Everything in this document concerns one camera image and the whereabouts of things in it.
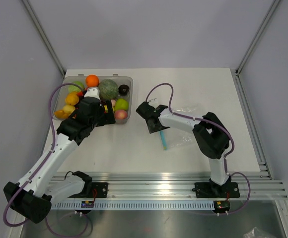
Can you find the clear zip top bag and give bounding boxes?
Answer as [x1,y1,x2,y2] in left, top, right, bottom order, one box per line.
[158,104,204,151]

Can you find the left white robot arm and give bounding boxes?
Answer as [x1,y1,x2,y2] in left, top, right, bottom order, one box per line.
[3,96,106,224]

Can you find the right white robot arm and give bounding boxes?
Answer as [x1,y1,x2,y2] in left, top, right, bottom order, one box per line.
[136,102,235,196]

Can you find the clear plastic food bin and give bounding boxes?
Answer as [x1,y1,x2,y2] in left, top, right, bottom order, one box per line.
[53,74,133,126]

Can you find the crumpled plastic bag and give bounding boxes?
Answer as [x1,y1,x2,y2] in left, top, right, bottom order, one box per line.
[242,227,275,238]

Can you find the green apple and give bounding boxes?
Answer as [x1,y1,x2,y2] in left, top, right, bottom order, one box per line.
[115,98,129,111]

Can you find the yellow lemon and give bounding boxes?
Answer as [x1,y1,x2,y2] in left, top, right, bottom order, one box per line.
[65,92,79,106]

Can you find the yellow pear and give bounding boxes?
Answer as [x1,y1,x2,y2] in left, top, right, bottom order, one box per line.
[62,105,75,115]

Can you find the orange tangerine piece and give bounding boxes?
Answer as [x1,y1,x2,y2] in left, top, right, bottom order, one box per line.
[54,110,69,119]

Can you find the green melon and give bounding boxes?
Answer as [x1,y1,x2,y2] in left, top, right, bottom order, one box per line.
[98,79,119,100]

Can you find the green cabbage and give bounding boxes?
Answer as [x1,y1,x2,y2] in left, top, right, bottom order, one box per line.
[68,81,85,93]

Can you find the dark avocado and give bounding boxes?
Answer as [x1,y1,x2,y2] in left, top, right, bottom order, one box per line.
[118,84,130,96]

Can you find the orange fruit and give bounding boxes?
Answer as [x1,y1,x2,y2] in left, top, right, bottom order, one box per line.
[85,75,100,87]

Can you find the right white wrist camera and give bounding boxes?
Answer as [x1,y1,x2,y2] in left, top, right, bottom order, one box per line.
[148,98,158,106]

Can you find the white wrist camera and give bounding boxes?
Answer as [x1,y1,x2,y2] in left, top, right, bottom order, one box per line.
[84,87,100,100]
[148,98,158,106]

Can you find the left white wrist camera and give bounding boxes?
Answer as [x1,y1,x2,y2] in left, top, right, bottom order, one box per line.
[84,87,100,100]

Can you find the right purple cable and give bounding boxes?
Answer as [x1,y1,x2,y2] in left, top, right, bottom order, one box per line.
[145,83,251,216]

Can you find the purple cable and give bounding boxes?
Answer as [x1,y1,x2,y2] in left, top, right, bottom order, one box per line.
[145,83,251,216]
[2,83,94,236]

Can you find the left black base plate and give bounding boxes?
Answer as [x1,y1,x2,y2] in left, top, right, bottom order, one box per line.
[83,182,109,198]

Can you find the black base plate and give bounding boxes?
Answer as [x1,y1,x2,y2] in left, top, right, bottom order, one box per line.
[83,182,109,198]
[192,181,240,198]

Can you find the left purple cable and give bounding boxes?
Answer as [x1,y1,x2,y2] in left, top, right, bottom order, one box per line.
[2,83,94,236]

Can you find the white slotted cable duct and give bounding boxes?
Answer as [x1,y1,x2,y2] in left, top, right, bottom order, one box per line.
[52,200,215,211]

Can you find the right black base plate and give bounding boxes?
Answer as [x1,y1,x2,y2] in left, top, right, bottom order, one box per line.
[192,181,240,198]

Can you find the left aluminium frame post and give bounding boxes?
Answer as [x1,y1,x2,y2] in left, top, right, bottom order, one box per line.
[20,0,66,78]

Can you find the aluminium mounting rail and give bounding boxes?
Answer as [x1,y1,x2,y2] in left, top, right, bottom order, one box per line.
[47,172,288,200]

